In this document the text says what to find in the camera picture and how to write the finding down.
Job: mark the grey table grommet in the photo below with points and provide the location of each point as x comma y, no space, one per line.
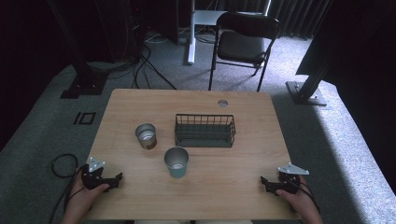
223,103

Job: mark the dark pleated curtain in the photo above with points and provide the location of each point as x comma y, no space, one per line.
295,15

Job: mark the black metal stand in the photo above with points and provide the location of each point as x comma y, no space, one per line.
306,93
84,77

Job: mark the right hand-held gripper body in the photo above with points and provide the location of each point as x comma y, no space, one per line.
289,183

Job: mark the brown metal cup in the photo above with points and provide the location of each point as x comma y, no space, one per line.
146,136

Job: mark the dark cabinet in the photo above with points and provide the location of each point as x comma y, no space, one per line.
169,21

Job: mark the black folding chair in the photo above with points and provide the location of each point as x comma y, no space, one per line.
241,46

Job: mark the person's left hand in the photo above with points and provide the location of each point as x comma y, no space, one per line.
81,200

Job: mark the black cloth screen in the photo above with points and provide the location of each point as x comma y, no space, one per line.
358,46

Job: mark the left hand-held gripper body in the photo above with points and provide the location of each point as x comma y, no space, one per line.
91,179

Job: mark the teal metal cup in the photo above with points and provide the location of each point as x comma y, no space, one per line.
176,163

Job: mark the person's right hand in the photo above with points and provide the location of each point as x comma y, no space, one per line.
302,203

